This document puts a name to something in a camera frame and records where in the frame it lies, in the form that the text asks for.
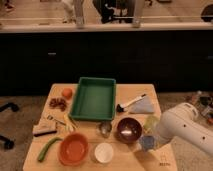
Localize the orange fruit toy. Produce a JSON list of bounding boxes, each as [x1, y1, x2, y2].
[[62, 88, 73, 99]]

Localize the black white dish brush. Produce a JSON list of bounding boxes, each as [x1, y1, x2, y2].
[[116, 94, 145, 113]]

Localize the small metal measuring cup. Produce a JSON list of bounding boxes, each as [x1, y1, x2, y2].
[[99, 122, 112, 138]]

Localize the brown pine cone cluster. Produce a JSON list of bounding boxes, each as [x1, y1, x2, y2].
[[49, 98, 67, 111]]

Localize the green plastic tray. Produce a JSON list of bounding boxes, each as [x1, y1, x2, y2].
[[69, 77, 116, 121]]

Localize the black office chair base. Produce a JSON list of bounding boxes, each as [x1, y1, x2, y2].
[[0, 102, 20, 150]]

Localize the grey folded cloth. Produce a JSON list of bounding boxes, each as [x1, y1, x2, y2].
[[129, 97, 154, 114]]

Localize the yellow green peeler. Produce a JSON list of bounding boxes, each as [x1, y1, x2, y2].
[[64, 115, 77, 132]]

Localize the light green cup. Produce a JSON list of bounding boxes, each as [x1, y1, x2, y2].
[[144, 116, 159, 133]]

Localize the white cup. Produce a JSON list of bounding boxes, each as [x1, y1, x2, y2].
[[94, 143, 114, 164]]

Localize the dark purple bowl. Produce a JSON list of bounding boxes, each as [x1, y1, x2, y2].
[[116, 117, 143, 144]]

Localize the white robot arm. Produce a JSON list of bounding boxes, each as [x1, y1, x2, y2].
[[153, 103, 213, 157]]

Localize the orange plastic bowl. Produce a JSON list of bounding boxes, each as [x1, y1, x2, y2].
[[58, 133, 89, 166]]

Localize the small metal tool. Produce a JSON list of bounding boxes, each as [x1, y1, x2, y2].
[[46, 115, 66, 126]]

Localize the green cucumber toy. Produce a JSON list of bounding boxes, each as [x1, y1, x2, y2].
[[37, 137, 62, 162]]

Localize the wooden table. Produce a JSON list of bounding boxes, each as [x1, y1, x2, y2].
[[23, 84, 177, 171]]

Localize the blue sponge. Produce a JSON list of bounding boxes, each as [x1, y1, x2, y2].
[[139, 136, 155, 151]]

